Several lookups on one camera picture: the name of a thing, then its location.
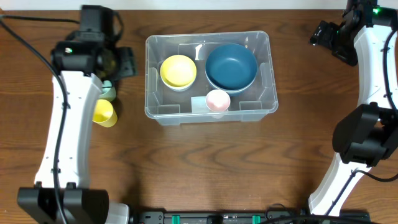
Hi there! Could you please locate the dark blue bowl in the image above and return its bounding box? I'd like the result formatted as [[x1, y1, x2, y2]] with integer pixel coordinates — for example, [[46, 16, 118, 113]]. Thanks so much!
[[205, 44, 258, 77], [210, 83, 251, 96]]

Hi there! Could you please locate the white small bowl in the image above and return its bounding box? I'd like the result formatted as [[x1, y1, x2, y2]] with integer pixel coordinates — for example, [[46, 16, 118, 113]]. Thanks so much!
[[161, 78, 195, 91]]

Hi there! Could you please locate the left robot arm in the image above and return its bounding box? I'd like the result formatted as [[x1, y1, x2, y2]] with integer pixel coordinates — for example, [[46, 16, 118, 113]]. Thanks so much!
[[17, 5, 136, 223]]

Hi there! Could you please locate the beige large bowl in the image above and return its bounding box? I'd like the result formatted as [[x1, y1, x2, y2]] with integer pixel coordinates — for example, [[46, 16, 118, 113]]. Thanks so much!
[[205, 72, 256, 95]]

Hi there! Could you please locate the yellow small bowl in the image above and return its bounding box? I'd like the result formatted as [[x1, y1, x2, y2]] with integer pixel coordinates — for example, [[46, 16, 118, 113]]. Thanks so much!
[[160, 55, 197, 86]]

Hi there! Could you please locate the yellow cup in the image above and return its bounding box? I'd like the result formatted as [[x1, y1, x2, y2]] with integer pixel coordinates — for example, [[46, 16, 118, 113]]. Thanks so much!
[[93, 99, 118, 128]]

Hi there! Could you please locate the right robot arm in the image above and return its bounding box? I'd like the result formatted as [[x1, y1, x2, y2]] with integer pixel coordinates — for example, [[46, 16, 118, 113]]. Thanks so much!
[[308, 0, 397, 217]]

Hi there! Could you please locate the green cup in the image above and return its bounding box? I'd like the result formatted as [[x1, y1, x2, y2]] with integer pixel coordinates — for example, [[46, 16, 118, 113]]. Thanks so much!
[[99, 80, 117, 102]]

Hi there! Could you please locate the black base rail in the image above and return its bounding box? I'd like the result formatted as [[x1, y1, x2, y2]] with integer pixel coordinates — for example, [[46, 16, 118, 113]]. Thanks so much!
[[128, 208, 371, 224]]

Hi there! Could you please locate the pink cup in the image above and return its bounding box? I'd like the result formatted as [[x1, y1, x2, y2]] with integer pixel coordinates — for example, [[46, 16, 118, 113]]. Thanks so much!
[[205, 90, 231, 112]]

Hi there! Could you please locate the clear plastic storage container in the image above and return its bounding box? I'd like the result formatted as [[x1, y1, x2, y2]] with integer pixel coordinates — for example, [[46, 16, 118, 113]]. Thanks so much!
[[145, 30, 279, 126]]

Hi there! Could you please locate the light grey small bowl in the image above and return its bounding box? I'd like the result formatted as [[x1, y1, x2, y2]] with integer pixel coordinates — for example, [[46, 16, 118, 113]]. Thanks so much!
[[168, 86, 190, 92]]

